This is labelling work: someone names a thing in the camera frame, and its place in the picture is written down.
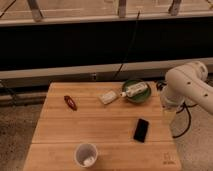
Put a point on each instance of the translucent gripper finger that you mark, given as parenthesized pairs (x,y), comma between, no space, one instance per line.
(168,114)

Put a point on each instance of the red chili pepper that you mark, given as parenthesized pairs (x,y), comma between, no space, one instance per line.
(69,101)

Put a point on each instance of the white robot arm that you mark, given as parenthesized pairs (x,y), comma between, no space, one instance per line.
(183,82)

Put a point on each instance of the black smartphone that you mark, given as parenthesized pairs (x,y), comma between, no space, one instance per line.
(141,130)

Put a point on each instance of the green bowl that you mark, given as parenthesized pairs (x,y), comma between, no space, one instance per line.
(140,97)

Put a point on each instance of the white tube in bowl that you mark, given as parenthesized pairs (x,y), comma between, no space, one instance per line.
(134,89)

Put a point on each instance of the white sponge block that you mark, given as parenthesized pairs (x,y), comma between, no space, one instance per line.
(108,97)

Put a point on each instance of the white paper cup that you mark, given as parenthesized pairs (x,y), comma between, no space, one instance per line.
(85,155)

